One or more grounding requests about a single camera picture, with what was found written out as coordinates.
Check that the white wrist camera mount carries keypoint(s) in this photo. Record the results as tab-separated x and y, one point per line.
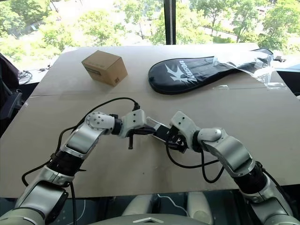
133	119
184	124

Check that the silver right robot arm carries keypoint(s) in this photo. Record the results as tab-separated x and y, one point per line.
234	150

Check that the black window frame post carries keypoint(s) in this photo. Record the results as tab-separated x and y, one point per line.
170	22

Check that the grey rounded shape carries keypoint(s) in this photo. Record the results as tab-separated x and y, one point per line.
138	205
199	206

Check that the black racket cover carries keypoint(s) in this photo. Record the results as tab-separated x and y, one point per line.
187	75

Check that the brown cardboard box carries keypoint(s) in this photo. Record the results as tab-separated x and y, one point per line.
104	68

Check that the grey robot torso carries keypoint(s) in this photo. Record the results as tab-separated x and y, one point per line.
150	219

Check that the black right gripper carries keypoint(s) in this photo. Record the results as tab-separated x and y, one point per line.
179	140

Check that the clear plastic bag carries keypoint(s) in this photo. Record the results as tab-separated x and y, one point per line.
255	68

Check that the black chair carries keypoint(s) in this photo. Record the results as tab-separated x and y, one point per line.
8	89

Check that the white smartphone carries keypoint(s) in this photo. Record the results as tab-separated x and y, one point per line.
161	133

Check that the clear plastic phone case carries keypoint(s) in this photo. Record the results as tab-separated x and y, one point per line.
153	123

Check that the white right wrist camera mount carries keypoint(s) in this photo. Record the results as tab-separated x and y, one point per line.
184	124

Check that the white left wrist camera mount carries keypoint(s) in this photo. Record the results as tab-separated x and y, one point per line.
133	119

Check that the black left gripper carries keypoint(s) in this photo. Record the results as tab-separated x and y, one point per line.
138	131

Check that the brown cardboard sheet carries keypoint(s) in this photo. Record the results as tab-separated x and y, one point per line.
140	54
152	171

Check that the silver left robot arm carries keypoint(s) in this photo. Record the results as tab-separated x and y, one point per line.
79	138

